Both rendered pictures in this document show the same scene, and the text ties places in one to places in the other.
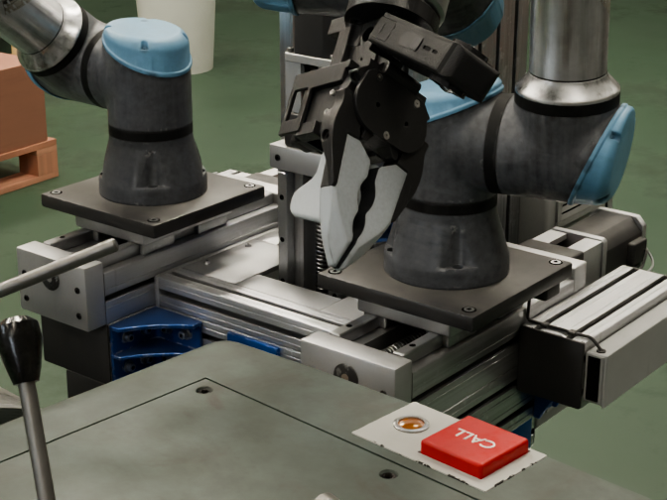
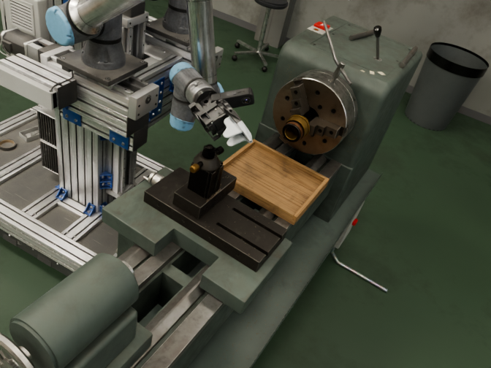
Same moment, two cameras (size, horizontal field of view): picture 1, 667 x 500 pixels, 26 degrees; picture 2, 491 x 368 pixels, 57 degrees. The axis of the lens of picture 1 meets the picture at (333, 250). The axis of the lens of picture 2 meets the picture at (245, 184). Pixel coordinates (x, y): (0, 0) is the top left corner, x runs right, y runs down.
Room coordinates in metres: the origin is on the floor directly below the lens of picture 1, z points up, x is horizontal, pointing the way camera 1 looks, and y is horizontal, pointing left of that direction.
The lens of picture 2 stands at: (1.90, 1.81, 1.93)
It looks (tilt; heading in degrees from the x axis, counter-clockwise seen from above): 38 degrees down; 248
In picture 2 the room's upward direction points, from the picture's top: 15 degrees clockwise
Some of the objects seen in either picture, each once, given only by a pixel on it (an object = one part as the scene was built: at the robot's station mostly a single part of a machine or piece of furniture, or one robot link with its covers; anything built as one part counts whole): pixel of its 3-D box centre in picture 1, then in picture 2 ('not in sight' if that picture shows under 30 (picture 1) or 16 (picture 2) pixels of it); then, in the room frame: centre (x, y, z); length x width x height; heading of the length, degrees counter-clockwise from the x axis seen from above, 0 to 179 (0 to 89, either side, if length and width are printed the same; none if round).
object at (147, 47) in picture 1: (145, 71); (102, 14); (1.94, 0.26, 1.33); 0.13 x 0.12 x 0.14; 48
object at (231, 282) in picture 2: not in sight; (198, 231); (1.63, 0.84, 0.89); 0.53 x 0.30 x 0.06; 136
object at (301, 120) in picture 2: not in sight; (296, 128); (1.24, 0.48, 1.08); 0.09 x 0.09 x 0.09; 47
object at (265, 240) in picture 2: not in sight; (215, 215); (1.58, 0.82, 0.95); 0.43 x 0.18 x 0.04; 136
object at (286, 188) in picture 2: not in sight; (272, 178); (1.30, 0.55, 0.88); 0.36 x 0.30 x 0.04; 136
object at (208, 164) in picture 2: not in sight; (207, 158); (1.63, 0.77, 1.13); 0.08 x 0.08 x 0.03
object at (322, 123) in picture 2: not in sight; (326, 128); (1.12, 0.49, 1.09); 0.12 x 0.11 x 0.05; 136
